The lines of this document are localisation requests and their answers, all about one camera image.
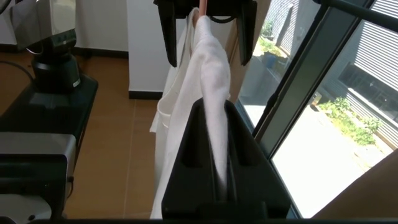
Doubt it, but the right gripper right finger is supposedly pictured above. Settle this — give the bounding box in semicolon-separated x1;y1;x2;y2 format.
225;100;292;218

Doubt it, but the white printed t-shirt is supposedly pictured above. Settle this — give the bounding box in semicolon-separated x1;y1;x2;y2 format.
150;7;233;219

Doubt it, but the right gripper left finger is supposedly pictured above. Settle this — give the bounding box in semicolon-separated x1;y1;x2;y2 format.
161;98;218;218

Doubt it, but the black cable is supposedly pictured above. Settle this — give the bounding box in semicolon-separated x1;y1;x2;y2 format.
0;60;34;82

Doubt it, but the window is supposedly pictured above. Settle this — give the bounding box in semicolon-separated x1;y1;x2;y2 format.
234;0;398;218

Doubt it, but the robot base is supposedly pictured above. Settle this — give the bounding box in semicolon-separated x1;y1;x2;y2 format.
0;0;100;224

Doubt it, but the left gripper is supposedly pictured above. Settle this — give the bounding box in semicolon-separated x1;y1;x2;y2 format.
153;0;259;68

